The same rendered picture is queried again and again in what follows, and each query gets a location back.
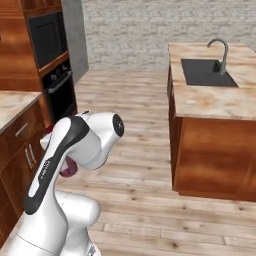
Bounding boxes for grey curved tap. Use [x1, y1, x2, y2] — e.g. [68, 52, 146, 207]
[206, 37, 230, 76]

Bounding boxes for tall wooden cabinet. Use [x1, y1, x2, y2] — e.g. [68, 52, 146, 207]
[0, 0, 79, 128]

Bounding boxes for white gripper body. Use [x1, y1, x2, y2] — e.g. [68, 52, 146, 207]
[39, 134, 52, 152]

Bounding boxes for silver oven handle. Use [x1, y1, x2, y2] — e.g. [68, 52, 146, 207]
[46, 70, 74, 95]

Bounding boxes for wooden drawer front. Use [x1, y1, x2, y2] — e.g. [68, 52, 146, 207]
[0, 100, 46, 172]

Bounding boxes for silver cupboard door handle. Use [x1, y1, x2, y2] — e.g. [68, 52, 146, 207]
[27, 143, 37, 165]
[24, 152, 34, 170]

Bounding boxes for black sink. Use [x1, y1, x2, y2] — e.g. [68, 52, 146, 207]
[180, 58, 240, 89]

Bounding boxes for wooden island cabinet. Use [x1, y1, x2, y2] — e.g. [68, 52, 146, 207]
[167, 65, 256, 203]

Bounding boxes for silver drawer handle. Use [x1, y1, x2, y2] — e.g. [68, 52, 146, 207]
[14, 122, 30, 138]

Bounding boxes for black microwave oven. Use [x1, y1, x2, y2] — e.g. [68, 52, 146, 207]
[27, 11, 70, 70]

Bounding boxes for wooden cupboard door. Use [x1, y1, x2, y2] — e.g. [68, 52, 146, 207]
[0, 136, 47, 219]

